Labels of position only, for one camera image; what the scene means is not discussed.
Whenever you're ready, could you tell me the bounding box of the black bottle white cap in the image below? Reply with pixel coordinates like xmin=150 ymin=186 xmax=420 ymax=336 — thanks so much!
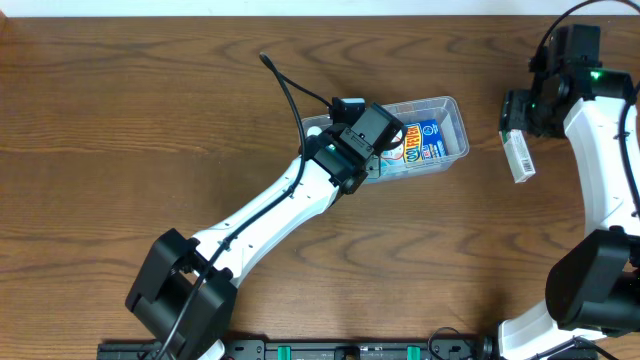
xmin=306 ymin=126 xmax=322 ymax=138

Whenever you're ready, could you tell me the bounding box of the clear plastic container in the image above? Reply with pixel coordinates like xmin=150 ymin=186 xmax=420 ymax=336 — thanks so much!
xmin=302 ymin=96 xmax=469 ymax=185

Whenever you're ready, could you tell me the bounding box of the white green medicine box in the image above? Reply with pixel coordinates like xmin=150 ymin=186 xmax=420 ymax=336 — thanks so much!
xmin=499 ymin=129 xmax=536 ymax=183

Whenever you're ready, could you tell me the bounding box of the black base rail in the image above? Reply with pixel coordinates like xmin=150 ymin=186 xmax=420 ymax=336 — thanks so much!
xmin=96 ymin=331 xmax=618 ymax=360

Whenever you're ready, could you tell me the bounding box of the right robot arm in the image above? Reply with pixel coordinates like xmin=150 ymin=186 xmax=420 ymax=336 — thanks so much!
xmin=481 ymin=66 xmax=639 ymax=359

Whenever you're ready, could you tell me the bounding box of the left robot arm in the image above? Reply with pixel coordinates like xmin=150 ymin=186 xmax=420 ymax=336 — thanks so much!
xmin=125 ymin=124 xmax=407 ymax=359

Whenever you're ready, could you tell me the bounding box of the blue Kool Fever box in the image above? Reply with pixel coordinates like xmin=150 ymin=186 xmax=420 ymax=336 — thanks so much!
xmin=380 ymin=119 xmax=447 ymax=168

